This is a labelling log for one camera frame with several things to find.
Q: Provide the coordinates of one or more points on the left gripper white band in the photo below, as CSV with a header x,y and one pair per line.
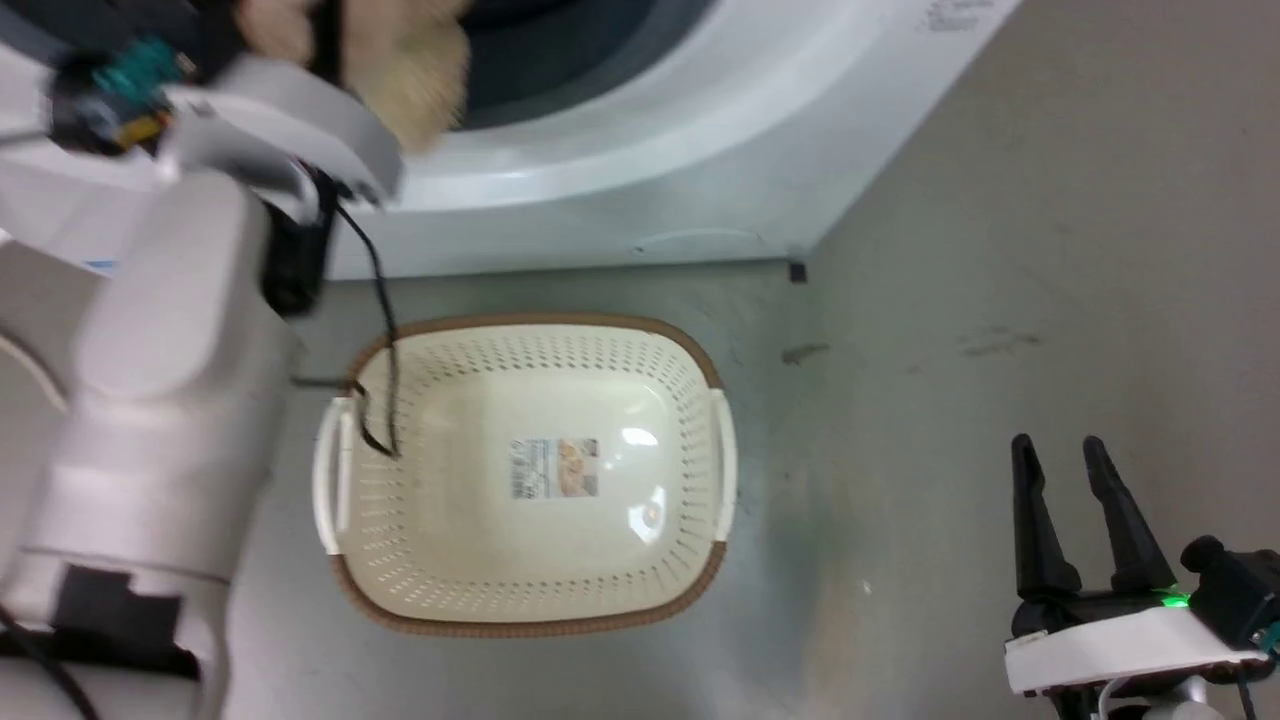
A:
x,y
290,120

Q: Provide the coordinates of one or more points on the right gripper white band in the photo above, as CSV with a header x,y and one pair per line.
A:
x,y
1110,640

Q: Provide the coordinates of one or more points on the beige plush toy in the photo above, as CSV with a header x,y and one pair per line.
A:
x,y
410,70

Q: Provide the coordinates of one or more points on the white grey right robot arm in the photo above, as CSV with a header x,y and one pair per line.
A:
x,y
1150,705

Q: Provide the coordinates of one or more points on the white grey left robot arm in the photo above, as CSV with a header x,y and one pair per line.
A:
x,y
160,400

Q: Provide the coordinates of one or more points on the black washing machine foot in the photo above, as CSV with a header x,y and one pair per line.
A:
x,y
797,271

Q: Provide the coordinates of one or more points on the white washing machine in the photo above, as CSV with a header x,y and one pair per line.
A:
x,y
700,130

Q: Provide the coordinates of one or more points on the cream perforated laundry basket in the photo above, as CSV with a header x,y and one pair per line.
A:
x,y
480,540

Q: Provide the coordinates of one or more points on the printed label sticker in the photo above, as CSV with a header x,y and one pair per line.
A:
x,y
555,468

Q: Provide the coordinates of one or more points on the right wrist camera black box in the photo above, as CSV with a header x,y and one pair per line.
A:
x,y
1235,590

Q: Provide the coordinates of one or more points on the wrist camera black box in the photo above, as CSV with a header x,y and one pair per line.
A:
x,y
110,95
1235,590

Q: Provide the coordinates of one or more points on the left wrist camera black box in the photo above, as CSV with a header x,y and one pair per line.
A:
x,y
110,95

